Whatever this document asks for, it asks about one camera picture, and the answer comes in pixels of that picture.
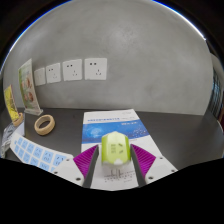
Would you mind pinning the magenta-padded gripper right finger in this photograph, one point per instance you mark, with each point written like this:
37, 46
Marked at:
156, 166

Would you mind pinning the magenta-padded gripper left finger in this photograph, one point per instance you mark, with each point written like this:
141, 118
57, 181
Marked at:
71, 170

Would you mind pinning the green and white charger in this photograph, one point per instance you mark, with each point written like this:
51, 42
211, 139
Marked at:
115, 146

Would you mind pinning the white power strip blue sockets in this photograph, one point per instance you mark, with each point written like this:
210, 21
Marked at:
36, 151

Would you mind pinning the beige tape roll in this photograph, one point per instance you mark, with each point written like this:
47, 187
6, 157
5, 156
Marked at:
37, 127

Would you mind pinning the blue and white booklet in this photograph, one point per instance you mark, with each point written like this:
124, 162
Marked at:
113, 125

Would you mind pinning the black-framed glass partition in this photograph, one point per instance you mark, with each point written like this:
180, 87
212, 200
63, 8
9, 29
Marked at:
218, 96

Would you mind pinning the green menu sign stand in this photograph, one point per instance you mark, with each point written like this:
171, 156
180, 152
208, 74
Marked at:
28, 86

